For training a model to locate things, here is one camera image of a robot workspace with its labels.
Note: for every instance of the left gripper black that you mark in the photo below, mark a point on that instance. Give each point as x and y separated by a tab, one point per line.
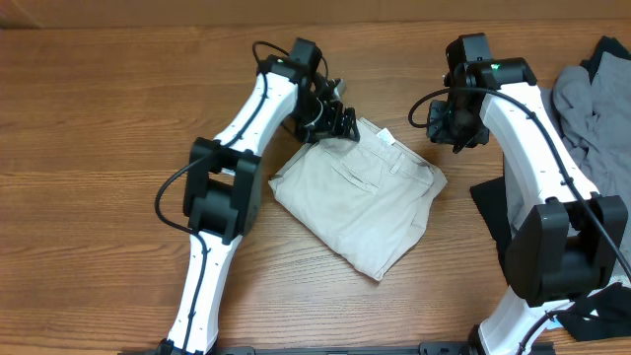
330	125

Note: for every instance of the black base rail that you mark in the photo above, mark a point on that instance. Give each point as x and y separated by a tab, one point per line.
345	349

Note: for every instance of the grey garment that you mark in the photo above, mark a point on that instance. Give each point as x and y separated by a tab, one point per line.
591	114

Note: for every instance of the black garment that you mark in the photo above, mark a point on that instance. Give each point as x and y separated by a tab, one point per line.
500	203

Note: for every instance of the beige shorts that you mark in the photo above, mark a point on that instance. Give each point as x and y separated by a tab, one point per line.
369	201

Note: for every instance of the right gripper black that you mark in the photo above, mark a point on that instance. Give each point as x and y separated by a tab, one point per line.
445	126

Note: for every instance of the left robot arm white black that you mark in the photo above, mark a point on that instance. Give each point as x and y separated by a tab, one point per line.
223	187

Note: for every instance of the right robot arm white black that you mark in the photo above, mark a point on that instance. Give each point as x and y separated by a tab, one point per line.
569	239

